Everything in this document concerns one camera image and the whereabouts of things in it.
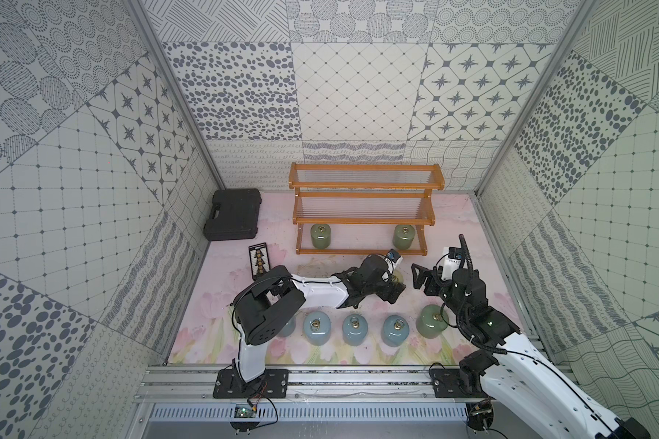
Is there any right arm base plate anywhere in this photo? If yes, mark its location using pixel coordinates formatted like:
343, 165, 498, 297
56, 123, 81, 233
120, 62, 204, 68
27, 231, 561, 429
428, 368, 487, 400

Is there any black plastic tool case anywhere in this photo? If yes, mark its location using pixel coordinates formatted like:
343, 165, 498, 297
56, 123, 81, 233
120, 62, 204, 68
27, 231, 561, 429
203, 188, 262, 241

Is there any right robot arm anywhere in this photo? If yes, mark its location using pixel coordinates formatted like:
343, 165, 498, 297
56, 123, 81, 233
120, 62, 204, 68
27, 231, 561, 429
411, 264, 650, 438

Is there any black connector board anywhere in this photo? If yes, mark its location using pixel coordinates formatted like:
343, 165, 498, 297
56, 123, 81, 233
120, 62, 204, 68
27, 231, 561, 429
248, 243, 271, 280

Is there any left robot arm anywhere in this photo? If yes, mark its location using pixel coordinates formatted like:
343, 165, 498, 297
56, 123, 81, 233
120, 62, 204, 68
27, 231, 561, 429
232, 250, 406, 383

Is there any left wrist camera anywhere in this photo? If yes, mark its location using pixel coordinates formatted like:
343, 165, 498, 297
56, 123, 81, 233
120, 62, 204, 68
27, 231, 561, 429
384, 249, 403, 271

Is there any aluminium mounting rail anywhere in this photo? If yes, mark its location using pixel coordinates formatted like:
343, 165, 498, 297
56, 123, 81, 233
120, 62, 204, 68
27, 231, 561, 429
134, 364, 586, 404

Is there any wooden three-tier shelf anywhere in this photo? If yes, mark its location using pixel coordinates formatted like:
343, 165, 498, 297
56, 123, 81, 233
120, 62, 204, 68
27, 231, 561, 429
288, 163, 445, 256

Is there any green canister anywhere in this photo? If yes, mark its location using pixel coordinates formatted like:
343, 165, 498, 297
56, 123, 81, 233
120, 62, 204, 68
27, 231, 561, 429
393, 224, 417, 251
416, 305, 448, 339
310, 223, 331, 250

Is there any yellow canister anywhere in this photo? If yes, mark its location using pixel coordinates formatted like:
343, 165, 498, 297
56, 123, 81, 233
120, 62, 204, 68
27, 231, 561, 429
391, 273, 406, 294

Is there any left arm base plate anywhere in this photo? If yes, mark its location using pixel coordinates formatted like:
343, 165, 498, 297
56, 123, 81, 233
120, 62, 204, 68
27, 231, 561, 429
212, 369, 289, 399

